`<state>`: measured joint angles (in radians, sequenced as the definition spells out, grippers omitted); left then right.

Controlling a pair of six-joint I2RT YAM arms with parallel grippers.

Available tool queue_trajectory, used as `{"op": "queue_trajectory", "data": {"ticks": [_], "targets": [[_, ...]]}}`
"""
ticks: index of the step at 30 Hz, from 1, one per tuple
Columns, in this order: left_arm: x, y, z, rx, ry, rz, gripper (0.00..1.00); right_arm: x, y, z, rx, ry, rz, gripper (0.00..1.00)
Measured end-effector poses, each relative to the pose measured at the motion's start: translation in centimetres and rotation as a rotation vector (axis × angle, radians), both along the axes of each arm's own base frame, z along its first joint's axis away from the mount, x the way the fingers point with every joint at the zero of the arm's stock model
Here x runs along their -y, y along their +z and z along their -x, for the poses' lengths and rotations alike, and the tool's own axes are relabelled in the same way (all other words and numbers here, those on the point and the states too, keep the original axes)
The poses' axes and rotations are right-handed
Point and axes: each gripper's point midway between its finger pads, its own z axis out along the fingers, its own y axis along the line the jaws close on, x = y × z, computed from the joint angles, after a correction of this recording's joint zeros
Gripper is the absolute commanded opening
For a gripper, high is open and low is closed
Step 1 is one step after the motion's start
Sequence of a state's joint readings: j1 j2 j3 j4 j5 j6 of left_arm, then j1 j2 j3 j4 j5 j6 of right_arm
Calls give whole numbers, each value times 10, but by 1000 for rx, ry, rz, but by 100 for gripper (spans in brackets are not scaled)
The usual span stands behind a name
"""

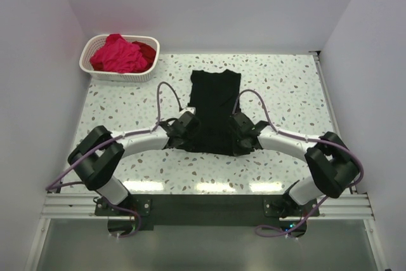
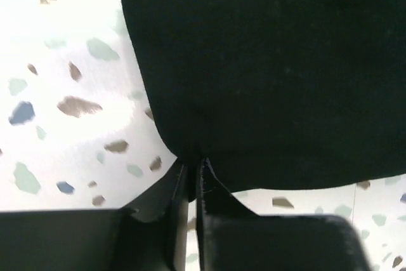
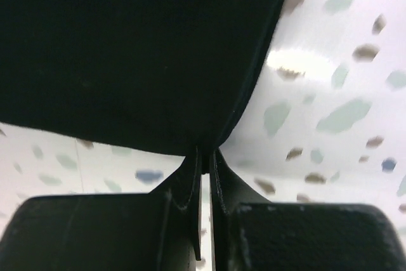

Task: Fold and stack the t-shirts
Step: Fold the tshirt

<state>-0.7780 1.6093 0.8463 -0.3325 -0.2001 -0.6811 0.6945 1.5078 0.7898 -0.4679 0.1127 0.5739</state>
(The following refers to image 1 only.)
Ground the black t shirt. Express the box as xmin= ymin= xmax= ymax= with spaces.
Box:
xmin=185 ymin=70 xmax=241 ymax=156

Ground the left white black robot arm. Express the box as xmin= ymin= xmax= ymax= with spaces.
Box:
xmin=67 ymin=107 xmax=200 ymax=208

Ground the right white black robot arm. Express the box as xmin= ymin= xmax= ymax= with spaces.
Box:
xmin=228 ymin=112 xmax=363 ymax=206

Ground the dark red crumpled t shirt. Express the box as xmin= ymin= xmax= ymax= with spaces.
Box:
xmin=133 ymin=41 xmax=156 ymax=71

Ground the pink crumpled t shirt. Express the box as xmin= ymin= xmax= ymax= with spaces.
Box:
xmin=89 ymin=34 xmax=148 ymax=74

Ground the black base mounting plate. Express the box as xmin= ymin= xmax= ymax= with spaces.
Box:
xmin=93 ymin=194 xmax=320 ymax=237

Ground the white plastic laundry basket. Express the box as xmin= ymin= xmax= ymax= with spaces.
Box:
xmin=79 ymin=34 xmax=160 ymax=83

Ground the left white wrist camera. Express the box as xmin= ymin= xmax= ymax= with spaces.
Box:
xmin=178 ymin=107 xmax=196 ymax=118

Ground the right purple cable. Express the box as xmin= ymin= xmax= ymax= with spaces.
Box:
xmin=233 ymin=89 xmax=365 ymax=239

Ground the purple cable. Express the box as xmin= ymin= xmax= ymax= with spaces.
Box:
xmin=46 ymin=82 xmax=188 ymax=239
xmin=233 ymin=89 xmax=365 ymax=239

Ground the aluminium extrusion rail frame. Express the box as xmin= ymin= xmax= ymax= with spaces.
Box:
xmin=23 ymin=51 xmax=386 ymax=271

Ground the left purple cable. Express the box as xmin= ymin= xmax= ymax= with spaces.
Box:
xmin=46 ymin=82 xmax=188 ymax=239

